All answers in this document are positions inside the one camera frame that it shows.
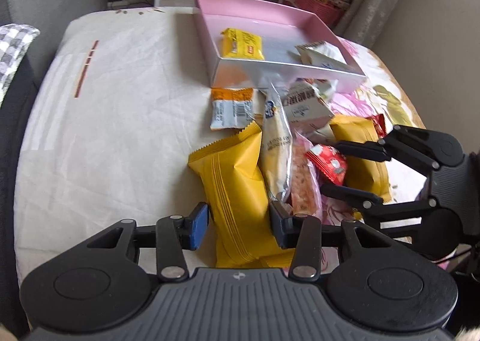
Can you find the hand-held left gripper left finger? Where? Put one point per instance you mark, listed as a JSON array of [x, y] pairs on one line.
[[197, 226]]

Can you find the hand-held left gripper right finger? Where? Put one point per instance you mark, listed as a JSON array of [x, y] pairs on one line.
[[279, 226]]

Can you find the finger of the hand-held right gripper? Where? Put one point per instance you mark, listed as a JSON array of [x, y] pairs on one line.
[[360, 149], [348, 196]]

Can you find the small red snack packet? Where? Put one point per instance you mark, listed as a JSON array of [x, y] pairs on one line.
[[328, 163]]

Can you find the large yellow snack packet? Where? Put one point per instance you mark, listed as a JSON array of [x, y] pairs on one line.
[[232, 176], [352, 129]]

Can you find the long clear bread packet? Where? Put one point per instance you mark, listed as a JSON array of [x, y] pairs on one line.
[[277, 146]]

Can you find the pink cardboard box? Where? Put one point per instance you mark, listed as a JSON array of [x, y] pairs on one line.
[[240, 15]]

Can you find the red zigzag-edged snack packet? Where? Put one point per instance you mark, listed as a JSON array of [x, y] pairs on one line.
[[377, 125]]

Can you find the clear pink cracker packet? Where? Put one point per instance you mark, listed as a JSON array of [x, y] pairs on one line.
[[305, 191]]

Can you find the grey snack packet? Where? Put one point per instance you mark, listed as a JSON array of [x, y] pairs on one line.
[[307, 108]]

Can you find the white green-print snack packet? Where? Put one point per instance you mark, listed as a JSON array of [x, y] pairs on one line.
[[326, 88]]

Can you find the white and beige snack packet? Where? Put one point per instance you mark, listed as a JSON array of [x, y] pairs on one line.
[[322, 52]]

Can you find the orange and white snack packet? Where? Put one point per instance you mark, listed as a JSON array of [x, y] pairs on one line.
[[228, 108]]

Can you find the large pink plastic basket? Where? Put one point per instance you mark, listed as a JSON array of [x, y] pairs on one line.
[[318, 3]]

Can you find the orange-yellow snack packet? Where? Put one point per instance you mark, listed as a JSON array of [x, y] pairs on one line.
[[243, 45]]

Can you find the grey checked pillow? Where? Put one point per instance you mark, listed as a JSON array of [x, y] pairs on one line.
[[15, 45]]

